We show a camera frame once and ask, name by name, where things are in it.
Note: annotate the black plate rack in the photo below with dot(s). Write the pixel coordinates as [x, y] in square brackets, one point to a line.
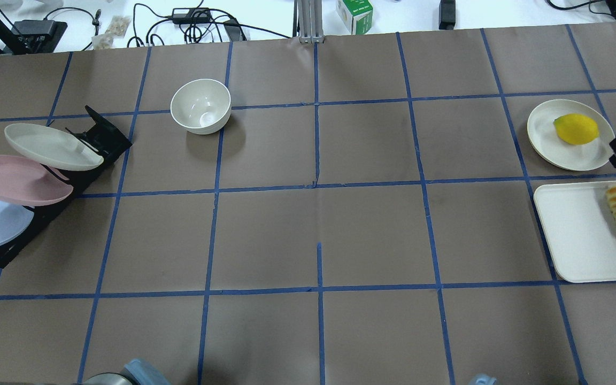
[106, 140]

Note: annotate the cream bowl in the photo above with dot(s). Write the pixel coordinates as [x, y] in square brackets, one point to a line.
[202, 106]

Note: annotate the black power brick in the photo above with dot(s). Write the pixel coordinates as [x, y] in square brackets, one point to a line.
[447, 14]

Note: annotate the black device box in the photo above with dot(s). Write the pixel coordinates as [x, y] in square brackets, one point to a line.
[41, 36]

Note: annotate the green white carton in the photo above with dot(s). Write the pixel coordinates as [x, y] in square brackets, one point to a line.
[357, 16]

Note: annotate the aluminium frame post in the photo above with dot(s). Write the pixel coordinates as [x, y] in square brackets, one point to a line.
[307, 25]

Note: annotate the pink round plate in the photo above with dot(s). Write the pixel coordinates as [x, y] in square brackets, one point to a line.
[25, 182]

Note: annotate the yellow lemon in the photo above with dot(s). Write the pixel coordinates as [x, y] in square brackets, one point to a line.
[576, 129]

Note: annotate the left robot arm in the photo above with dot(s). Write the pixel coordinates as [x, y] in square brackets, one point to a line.
[137, 371]

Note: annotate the cream round plate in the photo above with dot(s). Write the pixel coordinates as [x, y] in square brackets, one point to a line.
[52, 147]

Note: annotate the cream plate with lemon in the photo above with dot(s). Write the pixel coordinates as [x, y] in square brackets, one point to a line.
[542, 135]

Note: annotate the white rectangular tray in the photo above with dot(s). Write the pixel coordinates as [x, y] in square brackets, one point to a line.
[579, 230]

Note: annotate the black adapter with cable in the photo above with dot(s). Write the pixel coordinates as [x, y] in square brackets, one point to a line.
[191, 15]

